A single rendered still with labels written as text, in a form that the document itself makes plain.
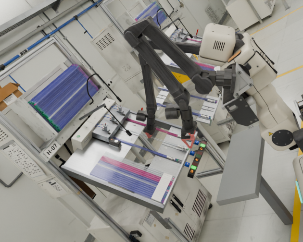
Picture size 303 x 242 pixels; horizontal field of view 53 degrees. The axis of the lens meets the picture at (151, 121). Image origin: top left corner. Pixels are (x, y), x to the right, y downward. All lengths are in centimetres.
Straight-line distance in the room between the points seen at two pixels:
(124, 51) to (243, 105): 180
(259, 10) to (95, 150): 486
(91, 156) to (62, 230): 171
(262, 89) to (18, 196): 269
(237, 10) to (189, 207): 461
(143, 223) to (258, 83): 119
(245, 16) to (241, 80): 508
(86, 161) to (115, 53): 143
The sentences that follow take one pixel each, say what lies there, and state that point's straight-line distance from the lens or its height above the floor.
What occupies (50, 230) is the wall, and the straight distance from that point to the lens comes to 361.
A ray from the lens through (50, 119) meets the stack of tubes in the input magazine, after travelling 206.
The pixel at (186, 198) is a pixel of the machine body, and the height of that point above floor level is 32.
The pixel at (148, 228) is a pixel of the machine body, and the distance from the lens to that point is 218.
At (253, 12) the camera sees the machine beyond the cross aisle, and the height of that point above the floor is 25.
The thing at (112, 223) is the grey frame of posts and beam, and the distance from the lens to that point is 225.
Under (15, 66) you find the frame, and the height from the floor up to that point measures 187.
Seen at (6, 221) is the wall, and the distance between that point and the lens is 344.
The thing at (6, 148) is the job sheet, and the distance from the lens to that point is 233.
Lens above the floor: 166
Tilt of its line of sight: 17 degrees down
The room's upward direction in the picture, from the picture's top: 40 degrees counter-clockwise
